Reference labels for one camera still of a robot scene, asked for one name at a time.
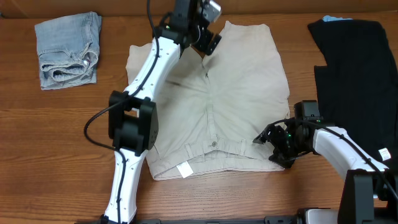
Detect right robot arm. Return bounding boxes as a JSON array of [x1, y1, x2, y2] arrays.
[[253, 100, 397, 224]]

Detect beige khaki shorts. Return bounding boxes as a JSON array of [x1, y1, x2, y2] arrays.
[[125, 21, 291, 181]]

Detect folded light blue jeans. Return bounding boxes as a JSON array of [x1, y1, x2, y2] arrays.
[[35, 12, 102, 90]]

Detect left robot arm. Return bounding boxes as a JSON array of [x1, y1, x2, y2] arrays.
[[100, 1, 221, 223]]

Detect black t-shirt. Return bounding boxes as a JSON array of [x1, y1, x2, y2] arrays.
[[308, 20, 397, 170]]

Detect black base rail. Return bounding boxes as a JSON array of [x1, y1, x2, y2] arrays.
[[74, 207, 343, 224]]

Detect light blue cloth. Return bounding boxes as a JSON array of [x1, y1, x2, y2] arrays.
[[322, 15, 352, 22]]

